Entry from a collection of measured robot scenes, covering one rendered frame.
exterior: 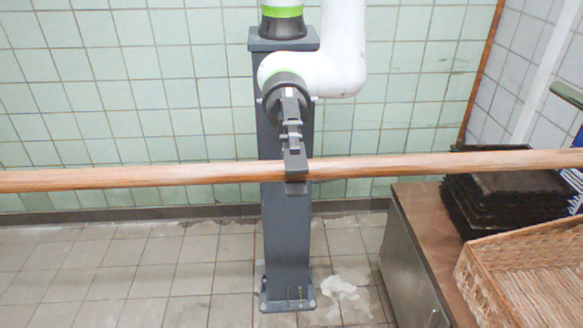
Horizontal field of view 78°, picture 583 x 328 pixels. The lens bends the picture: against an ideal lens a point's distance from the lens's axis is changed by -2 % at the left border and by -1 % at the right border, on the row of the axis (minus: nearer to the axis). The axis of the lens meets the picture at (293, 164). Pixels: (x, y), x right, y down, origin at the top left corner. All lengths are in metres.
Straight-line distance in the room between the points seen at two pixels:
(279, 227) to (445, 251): 0.60
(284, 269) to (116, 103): 1.11
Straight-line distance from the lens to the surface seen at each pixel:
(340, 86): 0.78
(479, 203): 1.24
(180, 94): 1.83
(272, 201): 1.33
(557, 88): 1.04
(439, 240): 1.35
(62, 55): 1.94
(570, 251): 1.38
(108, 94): 1.94
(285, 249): 1.51
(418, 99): 1.96
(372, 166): 0.51
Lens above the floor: 1.49
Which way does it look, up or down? 34 degrees down
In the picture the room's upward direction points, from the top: straight up
